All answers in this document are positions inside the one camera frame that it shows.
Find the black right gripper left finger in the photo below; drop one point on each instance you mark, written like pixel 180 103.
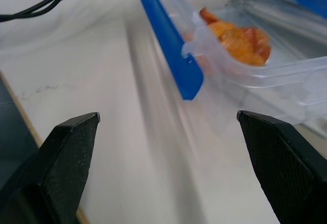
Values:
pixel 58 162

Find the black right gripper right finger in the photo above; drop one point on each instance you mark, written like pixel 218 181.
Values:
pixel 283 165

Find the clear blue-clipped food container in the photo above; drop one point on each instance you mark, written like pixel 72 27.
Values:
pixel 255 55

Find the orange fried food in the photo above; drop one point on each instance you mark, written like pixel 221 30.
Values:
pixel 240 36

